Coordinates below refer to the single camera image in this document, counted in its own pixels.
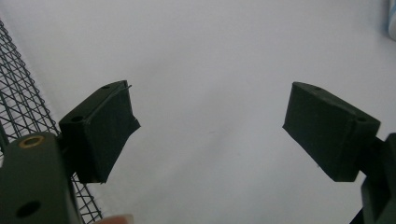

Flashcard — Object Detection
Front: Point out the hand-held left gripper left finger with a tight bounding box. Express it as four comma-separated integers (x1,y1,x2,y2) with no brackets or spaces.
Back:
0,79,142,224

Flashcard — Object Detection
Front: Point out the black wire mesh basket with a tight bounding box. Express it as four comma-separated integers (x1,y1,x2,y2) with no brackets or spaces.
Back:
0,20,104,224

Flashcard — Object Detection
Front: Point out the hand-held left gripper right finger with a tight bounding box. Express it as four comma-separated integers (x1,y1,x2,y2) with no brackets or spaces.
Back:
282,81,396,224

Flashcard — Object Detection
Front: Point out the blue and white object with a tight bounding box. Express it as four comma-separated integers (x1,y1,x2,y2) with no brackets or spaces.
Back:
387,0,396,41

